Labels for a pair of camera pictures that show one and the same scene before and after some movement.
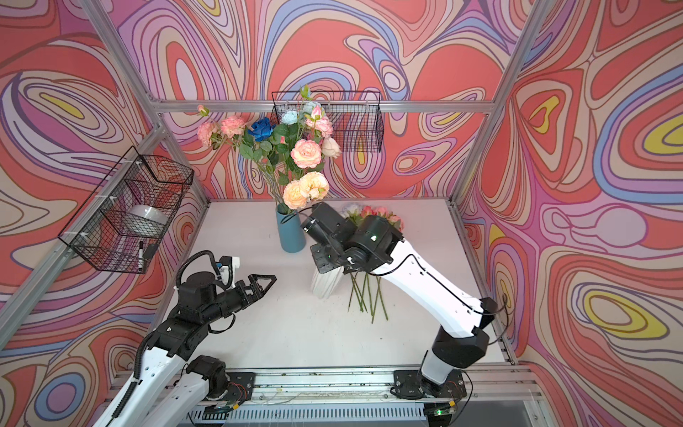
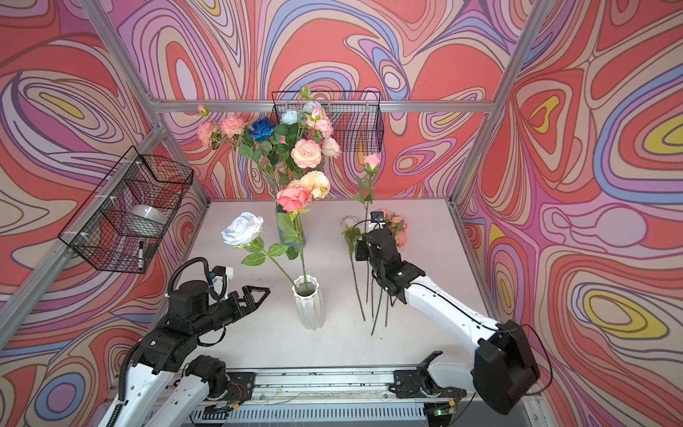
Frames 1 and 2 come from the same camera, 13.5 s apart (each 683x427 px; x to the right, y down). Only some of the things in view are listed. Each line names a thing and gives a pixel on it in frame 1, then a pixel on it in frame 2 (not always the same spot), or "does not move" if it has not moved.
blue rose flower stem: (261, 131) does not move
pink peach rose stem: (309, 153) does not move
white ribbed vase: (325, 283) -> (309, 302)
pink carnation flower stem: (212, 132) does not move
